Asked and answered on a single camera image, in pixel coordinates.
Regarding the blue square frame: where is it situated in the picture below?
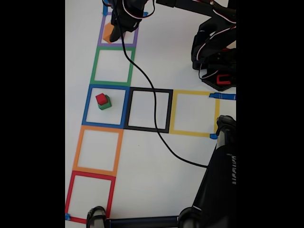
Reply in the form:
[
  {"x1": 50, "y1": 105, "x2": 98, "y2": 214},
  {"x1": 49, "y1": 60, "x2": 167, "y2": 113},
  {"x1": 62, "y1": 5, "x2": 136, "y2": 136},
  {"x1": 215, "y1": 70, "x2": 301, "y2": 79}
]
[{"x1": 82, "y1": 84, "x2": 131, "y2": 129}]

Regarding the orange square frame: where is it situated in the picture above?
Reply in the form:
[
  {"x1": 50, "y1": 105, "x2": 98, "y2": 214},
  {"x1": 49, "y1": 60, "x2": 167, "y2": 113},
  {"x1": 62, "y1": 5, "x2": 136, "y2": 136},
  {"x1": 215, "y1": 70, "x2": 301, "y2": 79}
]
[{"x1": 72, "y1": 125, "x2": 124, "y2": 177}]

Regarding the red square frame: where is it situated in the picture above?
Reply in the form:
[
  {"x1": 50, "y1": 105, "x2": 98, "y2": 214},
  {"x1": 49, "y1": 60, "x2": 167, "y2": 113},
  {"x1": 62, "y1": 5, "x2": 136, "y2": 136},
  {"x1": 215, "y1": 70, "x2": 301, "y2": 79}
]
[{"x1": 65, "y1": 170, "x2": 116, "y2": 225}]

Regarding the green square frame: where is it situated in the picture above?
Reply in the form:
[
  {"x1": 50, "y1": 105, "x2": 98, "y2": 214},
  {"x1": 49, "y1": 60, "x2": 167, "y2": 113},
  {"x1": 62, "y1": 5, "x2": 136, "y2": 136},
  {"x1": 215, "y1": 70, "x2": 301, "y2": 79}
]
[{"x1": 90, "y1": 46, "x2": 136, "y2": 86}]

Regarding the yellow square frame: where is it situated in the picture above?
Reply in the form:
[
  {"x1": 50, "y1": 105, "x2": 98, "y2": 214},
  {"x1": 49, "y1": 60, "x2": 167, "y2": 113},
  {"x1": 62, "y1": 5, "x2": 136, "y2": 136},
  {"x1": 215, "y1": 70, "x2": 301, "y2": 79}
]
[{"x1": 169, "y1": 89, "x2": 220, "y2": 138}]

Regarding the orange block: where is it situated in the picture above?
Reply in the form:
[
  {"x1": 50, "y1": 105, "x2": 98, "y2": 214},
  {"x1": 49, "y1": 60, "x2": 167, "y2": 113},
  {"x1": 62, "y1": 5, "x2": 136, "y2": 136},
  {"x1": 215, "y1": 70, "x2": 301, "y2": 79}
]
[{"x1": 102, "y1": 22, "x2": 114, "y2": 43}]

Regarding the purple square frame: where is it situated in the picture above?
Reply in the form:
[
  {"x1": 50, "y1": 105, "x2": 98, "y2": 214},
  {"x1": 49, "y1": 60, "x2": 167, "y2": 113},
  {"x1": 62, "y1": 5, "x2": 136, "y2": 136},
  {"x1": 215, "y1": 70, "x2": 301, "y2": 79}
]
[{"x1": 97, "y1": 11, "x2": 141, "y2": 48}]

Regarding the green block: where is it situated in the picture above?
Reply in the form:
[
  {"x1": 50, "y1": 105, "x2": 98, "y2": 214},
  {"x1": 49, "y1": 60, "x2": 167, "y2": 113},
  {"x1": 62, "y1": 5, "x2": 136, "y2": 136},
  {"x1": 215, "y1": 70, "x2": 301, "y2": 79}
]
[{"x1": 97, "y1": 95, "x2": 112, "y2": 111}]

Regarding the black camera cable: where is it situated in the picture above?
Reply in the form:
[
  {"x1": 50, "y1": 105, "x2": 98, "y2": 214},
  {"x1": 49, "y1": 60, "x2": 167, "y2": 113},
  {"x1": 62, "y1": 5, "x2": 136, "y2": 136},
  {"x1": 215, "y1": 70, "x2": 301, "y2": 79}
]
[{"x1": 117, "y1": 14, "x2": 210, "y2": 169}]

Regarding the black square frame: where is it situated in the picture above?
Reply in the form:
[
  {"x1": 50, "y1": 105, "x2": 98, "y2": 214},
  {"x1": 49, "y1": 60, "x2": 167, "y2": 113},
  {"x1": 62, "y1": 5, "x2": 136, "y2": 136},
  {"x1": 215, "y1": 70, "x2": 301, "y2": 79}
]
[{"x1": 123, "y1": 87, "x2": 173, "y2": 133}]

